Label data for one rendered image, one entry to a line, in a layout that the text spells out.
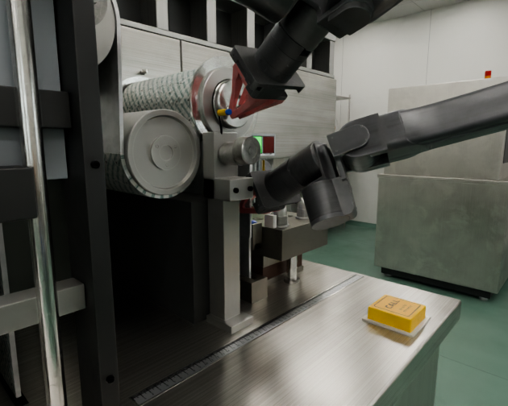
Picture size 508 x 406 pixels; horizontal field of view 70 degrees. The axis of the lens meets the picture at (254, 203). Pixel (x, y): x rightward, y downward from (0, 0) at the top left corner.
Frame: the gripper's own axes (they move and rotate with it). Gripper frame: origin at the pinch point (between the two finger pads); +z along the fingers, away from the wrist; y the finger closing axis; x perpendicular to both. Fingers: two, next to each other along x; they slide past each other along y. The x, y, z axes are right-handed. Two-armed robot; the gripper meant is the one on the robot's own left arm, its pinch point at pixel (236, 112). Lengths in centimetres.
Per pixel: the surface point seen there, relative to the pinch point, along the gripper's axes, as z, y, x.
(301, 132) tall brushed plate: 34, 68, 19
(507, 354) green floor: 72, 190, -116
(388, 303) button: 5.4, 15.9, -36.2
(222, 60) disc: -1.7, 1.3, 8.8
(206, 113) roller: 2.5, -3.5, 1.8
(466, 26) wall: 13, 457, 135
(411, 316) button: 1.7, 14.0, -38.8
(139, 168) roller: 7.5, -14.9, -3.3
